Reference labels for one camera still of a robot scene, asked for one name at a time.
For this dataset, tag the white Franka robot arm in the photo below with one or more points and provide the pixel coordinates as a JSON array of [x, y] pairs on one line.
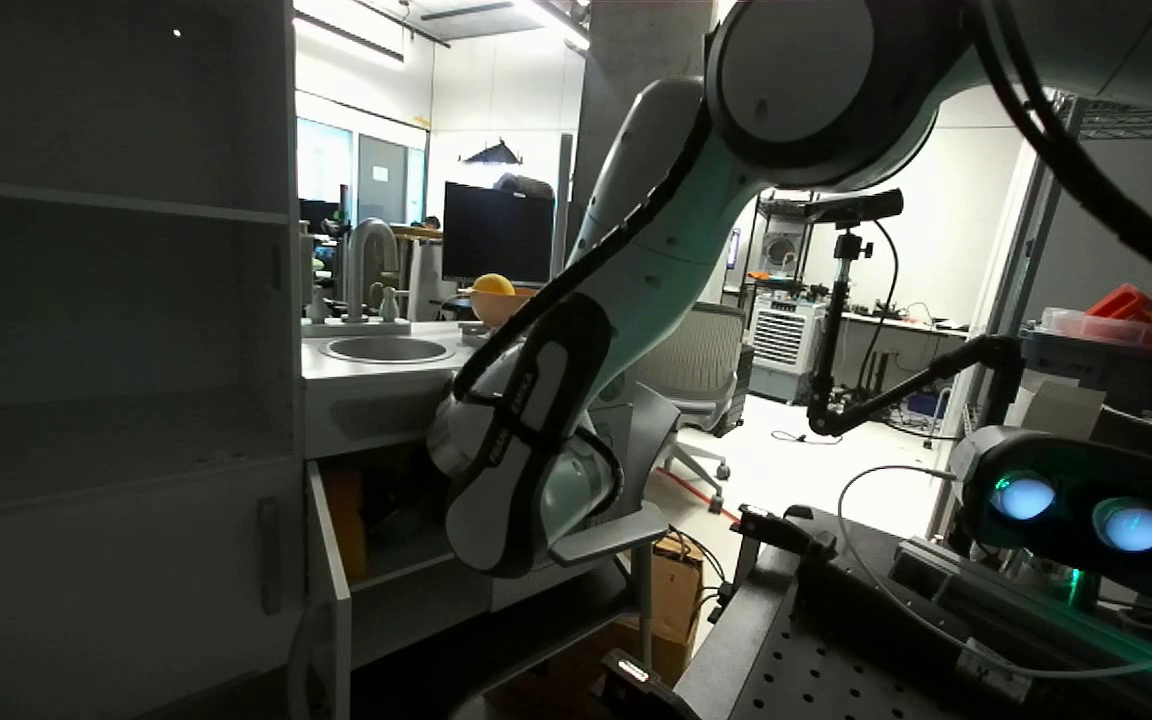
[[641, 252]]

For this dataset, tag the large white cabinet door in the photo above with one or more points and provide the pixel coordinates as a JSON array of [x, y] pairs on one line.
[[99, 600]]

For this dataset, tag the tan toy bowl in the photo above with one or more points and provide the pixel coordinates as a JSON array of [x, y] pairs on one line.
[[498, 312]]

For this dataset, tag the orange toy fruit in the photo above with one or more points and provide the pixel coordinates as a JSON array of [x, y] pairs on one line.
[[492, 284]]

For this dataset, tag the office chair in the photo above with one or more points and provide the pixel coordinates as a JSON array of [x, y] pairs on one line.
[[696, 361]]

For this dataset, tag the black computer monitor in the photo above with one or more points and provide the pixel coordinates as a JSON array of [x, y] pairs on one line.
[[498, 232]]

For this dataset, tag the white toy oven door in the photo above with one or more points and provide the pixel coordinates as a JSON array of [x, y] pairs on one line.
[[608, 539]]

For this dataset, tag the grey toy sink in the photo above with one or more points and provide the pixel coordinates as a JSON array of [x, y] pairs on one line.
[[384, 351]]

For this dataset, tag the white vented unit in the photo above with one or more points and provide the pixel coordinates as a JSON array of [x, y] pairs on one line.
[[788, 340]]

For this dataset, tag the grey toy faucet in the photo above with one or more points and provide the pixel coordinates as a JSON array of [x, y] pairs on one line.
[[361, 267]]

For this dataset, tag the brown cardboard box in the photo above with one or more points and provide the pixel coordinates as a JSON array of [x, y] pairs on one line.
[[678, 600]]

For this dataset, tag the orange toy container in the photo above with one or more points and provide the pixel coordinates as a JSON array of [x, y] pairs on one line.
[[344, 520]]

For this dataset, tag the grey lab desk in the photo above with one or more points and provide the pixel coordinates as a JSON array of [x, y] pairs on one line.
[[908, 324]]

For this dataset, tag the black perforated breadboard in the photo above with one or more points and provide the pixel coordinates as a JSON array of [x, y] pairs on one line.
[[828, 665]]

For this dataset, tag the headset with lit lenses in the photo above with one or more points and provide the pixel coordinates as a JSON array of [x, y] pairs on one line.
[[1071, 462]]

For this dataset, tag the clear plastic container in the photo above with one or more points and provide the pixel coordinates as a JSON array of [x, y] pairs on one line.
[[1108, 333]]

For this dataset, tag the orange angular item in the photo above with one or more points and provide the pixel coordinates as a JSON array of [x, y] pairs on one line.
[[1138, 304]]

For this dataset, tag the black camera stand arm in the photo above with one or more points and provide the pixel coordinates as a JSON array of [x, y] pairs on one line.
[[840, 320]]

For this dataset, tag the black stereo camera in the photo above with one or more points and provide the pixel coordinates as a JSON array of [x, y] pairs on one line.
[[857, 204]]

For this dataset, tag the aluminium extrusion rail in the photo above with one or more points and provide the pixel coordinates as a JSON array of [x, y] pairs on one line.
[[963, 583]]

